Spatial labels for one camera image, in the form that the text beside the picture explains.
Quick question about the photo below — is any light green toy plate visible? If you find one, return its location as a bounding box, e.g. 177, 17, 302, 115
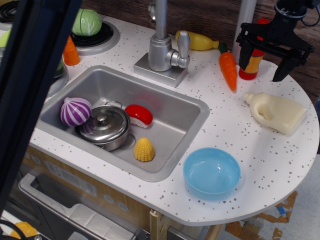
0, 29, 11, 48

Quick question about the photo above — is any silver toy faucet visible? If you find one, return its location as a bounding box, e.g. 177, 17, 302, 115
133, 0, 191, 87

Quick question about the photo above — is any orange toy carrot tip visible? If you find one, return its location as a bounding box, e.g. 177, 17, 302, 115
62, 36, 80, 66

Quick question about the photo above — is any yellow object bottom corner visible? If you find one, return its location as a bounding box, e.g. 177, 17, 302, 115
9, 222, 38, 240

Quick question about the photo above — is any steel pot with lid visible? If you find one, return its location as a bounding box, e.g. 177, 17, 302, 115
75, 100, 131, 152

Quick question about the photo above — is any dark blurred foreground bar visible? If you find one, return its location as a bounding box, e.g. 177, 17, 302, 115
0, 0, 81, 207

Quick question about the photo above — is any stove burner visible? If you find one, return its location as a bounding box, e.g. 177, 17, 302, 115
46, 70, 69, 98
0, 0, 19, 24
70, 20, 120, 56

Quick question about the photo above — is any green toy cabbage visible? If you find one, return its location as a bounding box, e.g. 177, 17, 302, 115
71, 8, 102, 37

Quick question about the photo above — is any yellow toy corn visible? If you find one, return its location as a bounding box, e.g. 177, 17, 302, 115
134, 137, 155, 162

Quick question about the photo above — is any orange toy carrot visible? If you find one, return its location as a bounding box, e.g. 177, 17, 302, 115
218, 42, 238, 92

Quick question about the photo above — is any front stove burner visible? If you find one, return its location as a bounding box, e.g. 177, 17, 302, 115
46, 70, 69, 98

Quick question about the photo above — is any back right stove burner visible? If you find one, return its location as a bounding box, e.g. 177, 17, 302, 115
70, 20, 120, 56

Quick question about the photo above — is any cream toy detergent jug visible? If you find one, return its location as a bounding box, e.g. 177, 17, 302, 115
243, 92, 307, 135

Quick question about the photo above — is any toy oven door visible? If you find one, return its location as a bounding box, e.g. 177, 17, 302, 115
18, 173, 151, 240

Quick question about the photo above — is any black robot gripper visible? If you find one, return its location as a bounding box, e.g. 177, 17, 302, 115
236, 11, 315, 82

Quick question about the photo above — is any green toy can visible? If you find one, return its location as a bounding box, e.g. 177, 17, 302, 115
54, 57, 66, 78

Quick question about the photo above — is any purple striped toy onion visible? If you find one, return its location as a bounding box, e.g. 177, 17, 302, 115
60, 97, 92, 127

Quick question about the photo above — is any silver vertical pole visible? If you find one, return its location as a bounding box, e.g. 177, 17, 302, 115
231, 0, 257, 59

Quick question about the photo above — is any red yellow toy bottle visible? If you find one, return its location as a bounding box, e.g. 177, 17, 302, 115
238, 18, 271, 81

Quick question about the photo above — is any back left stove burner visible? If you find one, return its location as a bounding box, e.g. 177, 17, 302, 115
0, 0, 19, 24

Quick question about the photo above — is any red toy cheese wedge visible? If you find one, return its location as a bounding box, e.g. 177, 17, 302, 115
124, 104, 153, 129

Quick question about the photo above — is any silver toy sink basin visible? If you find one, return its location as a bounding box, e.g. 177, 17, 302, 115
36, 65, 210, 182

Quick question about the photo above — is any light blue plastic bowl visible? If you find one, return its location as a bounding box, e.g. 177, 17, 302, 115
183, 147, 241, 200

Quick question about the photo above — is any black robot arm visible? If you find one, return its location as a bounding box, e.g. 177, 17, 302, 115
236, 0, 320, 82

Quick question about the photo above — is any yellow toy squeeze bottle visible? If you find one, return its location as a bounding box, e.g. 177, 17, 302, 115
175, 30, 220, 51

